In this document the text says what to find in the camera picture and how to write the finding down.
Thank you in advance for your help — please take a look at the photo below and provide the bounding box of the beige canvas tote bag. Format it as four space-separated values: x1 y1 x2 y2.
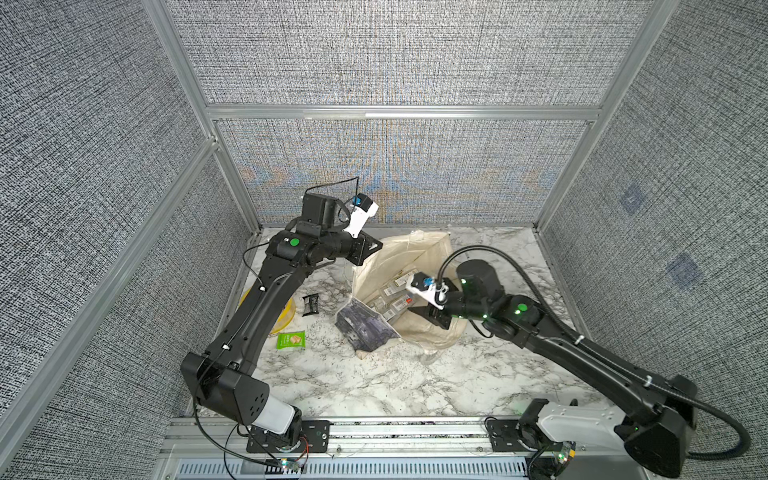
335 230 468 358

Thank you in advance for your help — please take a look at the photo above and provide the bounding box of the clear compass case red label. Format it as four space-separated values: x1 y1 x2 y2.
382 296 412 322

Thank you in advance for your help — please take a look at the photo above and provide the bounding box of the clear compass set case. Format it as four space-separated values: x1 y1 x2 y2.
383 272 413 296

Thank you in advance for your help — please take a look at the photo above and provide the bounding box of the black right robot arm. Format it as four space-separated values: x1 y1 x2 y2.
406 259 696 478

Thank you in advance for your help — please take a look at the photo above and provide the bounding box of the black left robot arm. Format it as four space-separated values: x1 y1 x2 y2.
180 192 382 446

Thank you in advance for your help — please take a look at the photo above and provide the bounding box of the small black packet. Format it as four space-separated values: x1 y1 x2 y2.
303 293 320 317

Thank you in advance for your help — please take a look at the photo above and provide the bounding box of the yellow tape roll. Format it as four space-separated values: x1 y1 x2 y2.
269 298 296 336

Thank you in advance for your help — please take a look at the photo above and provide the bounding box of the green snack packet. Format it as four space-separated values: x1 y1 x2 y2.
276 331 306 350

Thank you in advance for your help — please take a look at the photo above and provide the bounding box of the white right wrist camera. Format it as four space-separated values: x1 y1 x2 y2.
406 272 449 310

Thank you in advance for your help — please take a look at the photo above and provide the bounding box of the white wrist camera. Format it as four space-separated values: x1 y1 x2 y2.
344 193 379 238
406 272 449 310

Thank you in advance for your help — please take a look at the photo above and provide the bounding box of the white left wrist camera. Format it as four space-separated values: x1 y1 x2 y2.
344 193 379 238

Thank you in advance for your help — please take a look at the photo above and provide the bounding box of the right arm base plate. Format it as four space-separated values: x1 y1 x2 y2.
483 416 563 453

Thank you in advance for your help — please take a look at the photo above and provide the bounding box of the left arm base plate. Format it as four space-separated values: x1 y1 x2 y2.
246 420 333 455

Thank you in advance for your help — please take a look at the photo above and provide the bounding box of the aluminium front rail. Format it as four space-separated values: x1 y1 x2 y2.
150 416 654 479

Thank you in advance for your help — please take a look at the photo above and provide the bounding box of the black corrugated cable hose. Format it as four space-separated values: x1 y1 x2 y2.
435 244 752 461

